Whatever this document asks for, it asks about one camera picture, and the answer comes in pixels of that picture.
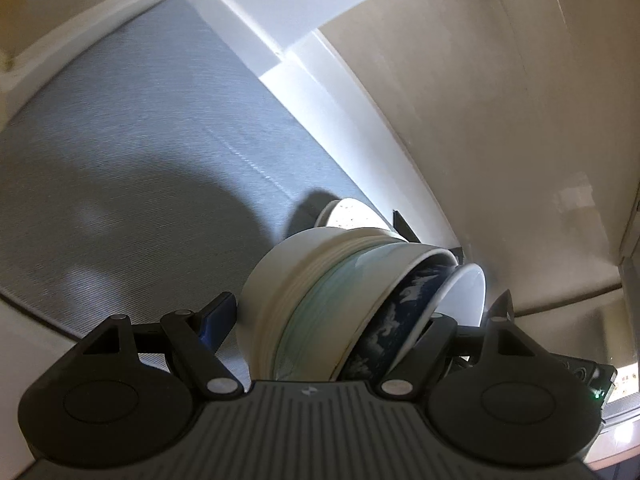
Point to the white floral plate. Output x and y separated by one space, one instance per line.
345 212

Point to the grey dish mat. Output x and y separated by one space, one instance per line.
125 135

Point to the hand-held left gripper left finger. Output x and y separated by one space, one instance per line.
217 322

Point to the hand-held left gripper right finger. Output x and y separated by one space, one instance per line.
430 340

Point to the cream straight-sided bowl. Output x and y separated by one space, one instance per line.
270 285

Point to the white bowl with blue pattern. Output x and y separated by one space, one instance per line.
390 310

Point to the teal spiral bowl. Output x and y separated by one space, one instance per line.
325 310

